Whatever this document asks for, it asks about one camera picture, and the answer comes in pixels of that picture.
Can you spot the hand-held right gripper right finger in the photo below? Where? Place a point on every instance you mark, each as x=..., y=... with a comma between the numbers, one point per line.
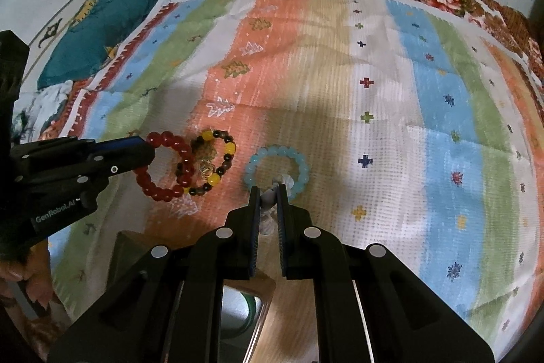
x=281, y=227

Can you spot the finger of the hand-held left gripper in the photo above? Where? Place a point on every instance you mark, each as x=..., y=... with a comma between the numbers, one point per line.
x=127, y=159

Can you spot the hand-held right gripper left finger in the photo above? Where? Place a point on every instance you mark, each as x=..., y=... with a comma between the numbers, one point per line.
x=255, y=227

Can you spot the wooden box with mirror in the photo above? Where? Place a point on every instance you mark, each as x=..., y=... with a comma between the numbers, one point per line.
x=123, y=254

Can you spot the person's left hand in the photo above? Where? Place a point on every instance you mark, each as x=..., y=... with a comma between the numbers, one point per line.
x=38, y=267

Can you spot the gold charm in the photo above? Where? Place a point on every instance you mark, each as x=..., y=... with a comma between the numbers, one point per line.
x=205, y=165

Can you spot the white and blue cloth pile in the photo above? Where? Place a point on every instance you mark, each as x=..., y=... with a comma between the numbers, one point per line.
x=53, y=99

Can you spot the striped woven blanket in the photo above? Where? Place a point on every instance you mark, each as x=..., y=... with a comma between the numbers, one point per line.
x=382, y=133

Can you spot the teal pillow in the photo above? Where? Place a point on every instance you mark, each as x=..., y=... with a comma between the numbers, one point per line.
x=110, y=14

